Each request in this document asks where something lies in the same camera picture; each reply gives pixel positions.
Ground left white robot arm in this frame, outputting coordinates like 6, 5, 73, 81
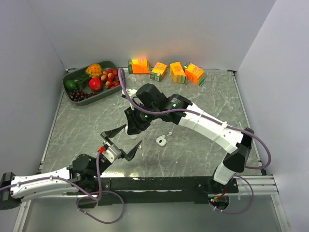
0, 125, 139, 210

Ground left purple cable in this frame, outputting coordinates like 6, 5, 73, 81
0, 152, 125, 224

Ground orange green box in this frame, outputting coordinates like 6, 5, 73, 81
169, 61, 187, 84
183, 62, 205, 86
150, 62, 167, 82
128, 59, 150, 74

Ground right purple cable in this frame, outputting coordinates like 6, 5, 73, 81
117, 68, 271, 215

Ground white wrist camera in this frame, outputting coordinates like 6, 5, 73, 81
122, 89, 137, 110
98, 144, 122, 163

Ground white oval earbud case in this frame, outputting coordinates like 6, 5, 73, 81
124, 126, 138, 140

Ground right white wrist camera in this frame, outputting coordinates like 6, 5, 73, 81
122, 89, 137, 110

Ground red pomegranate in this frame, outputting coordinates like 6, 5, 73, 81
88, 78, 102, 92

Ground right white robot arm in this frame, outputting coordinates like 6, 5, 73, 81
122, 83, 254, 193

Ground grey fruit tray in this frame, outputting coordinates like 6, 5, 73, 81
63, 61, 121, 106

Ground green leafy sprig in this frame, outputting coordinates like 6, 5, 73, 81
74, 74, 91, 89

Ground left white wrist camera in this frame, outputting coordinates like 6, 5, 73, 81
98, 144, 122, 163

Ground dark grape bunch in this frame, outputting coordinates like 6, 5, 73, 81
69, 90, 95, 102

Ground white square charging case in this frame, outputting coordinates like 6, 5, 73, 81
156, 136, 167, 147

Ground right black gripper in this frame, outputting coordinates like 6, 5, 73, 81
124, 102, 159, 135

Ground red cherry bunch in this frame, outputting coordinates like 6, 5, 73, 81
100, 69, 120, 89

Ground purple cable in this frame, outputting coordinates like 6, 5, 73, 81
117, 68, 271, 215
0, 152, 125, 224

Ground green lime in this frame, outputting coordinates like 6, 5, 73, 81
65, 80, 78, 91

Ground orange spiky fruit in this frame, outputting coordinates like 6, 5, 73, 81
85, 63, 103, 78

